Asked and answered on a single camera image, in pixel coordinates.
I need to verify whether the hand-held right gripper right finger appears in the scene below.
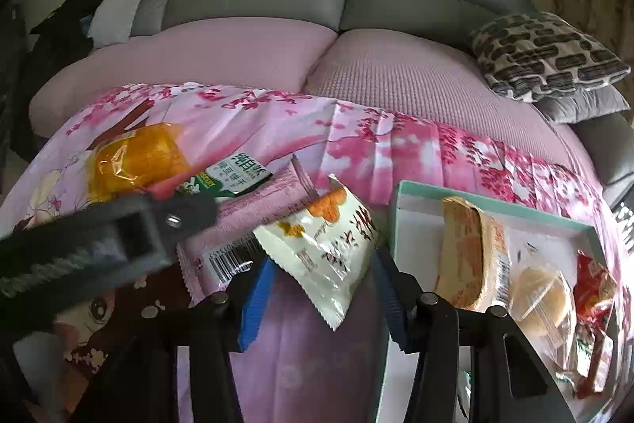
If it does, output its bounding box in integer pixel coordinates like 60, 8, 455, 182
374, 249, 578, 423

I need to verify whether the green white biscuit packet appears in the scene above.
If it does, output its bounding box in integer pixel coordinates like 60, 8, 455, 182
178, 153, 274, 201

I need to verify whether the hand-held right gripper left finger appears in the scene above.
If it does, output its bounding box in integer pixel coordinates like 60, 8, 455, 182
94, 257, 278, 423

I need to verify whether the pink printed blanket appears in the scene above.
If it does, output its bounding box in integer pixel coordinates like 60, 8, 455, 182
0, 81, 625, 423

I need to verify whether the dark cloth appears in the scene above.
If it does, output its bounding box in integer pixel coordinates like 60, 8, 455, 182
30, 0, 112, 72

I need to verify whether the clear pastry pack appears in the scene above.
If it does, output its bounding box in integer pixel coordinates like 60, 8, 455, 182
508, 239, 578, 369

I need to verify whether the white orange print snack packet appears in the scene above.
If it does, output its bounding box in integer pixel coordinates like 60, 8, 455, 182
252, 174, 380, 332

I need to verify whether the white cushion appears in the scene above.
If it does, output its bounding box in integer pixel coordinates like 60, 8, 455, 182
88, 0, 153, 48

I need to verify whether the red packet with white label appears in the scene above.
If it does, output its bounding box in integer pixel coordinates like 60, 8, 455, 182
575, 329, 615, 400

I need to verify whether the orange jelly packet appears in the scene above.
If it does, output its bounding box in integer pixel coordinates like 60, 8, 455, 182
88, 122, 195, 206

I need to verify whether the black white patterned cloth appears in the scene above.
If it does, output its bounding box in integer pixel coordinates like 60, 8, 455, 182
611, 200, 634, 250

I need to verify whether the black patterned pillow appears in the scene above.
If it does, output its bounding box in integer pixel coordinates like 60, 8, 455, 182
468, 11, 632, 103

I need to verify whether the yellow pudding cup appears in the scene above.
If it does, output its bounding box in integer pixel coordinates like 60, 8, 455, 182
435, 196, 513, 311

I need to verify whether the red flower print snack packet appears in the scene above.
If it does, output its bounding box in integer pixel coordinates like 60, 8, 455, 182
573, 251, 617, 329

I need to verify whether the grey pillow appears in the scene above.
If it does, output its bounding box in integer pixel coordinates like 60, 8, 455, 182
535, 83, 631, 125

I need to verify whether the teal cardboard box tray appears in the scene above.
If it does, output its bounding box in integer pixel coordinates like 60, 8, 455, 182
381, 180, 625, 423

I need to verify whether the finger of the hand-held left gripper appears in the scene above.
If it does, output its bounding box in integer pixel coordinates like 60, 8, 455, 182
0, 192, 218, 339

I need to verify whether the pink wafer packet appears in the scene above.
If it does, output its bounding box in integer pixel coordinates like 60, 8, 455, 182
177, 154, 323, 300

